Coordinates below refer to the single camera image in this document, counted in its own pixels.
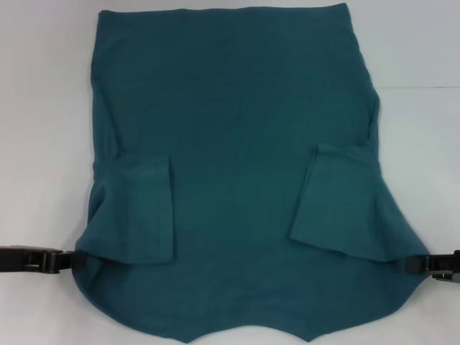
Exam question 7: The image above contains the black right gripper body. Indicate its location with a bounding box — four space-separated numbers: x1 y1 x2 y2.
431 249 460 282

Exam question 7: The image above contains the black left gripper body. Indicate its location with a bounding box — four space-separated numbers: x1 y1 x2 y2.
0 245 55 275

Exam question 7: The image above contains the blue teal shirt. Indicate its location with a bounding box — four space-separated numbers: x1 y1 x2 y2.
71 2 432 345

